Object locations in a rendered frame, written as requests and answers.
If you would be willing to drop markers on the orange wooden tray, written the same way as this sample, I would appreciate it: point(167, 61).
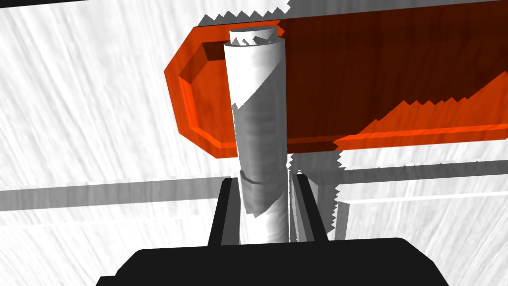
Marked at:
point(377, 83)

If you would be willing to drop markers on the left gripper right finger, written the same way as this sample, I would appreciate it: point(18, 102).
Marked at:
point(307, 216)

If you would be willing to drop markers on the white cylindrical bottle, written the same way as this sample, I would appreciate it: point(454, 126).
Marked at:
point(260, 131)

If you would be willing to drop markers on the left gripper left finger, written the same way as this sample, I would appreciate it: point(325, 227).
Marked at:
point(222, 222)

